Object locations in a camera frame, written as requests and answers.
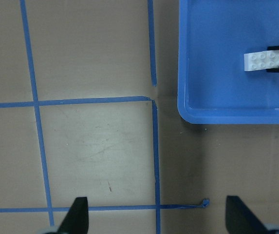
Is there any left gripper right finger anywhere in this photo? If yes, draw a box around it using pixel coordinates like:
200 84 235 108
226 195 268 234

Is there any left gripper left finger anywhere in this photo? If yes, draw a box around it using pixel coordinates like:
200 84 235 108
57 197 89 234

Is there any white block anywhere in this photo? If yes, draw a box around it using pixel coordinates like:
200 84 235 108
265 50 279 69
243 51 267 72

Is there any blue plastic tray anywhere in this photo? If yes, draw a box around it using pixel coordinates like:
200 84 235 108
177 0 279 124

